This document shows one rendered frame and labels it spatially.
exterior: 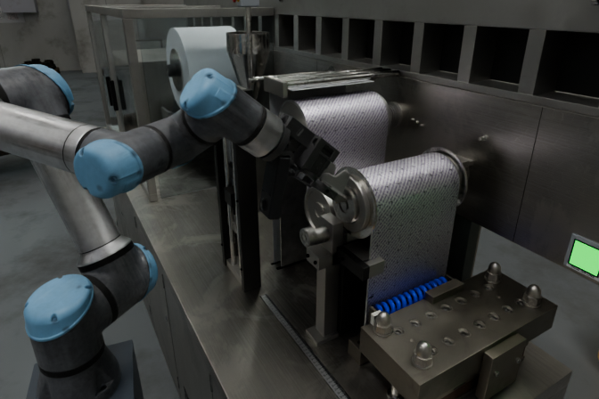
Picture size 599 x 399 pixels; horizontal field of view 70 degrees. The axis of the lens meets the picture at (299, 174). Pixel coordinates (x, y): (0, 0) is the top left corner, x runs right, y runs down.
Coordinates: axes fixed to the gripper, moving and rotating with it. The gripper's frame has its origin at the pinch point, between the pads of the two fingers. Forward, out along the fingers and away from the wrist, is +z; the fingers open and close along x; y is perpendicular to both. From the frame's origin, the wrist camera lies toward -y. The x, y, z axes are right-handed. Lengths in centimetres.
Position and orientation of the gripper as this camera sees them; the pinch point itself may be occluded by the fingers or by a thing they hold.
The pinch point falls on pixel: (336, 199)
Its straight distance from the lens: 82.5
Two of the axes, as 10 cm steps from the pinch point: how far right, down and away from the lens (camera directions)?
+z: 6.6, 4.5, 6.0
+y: 5.5, -8.3, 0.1
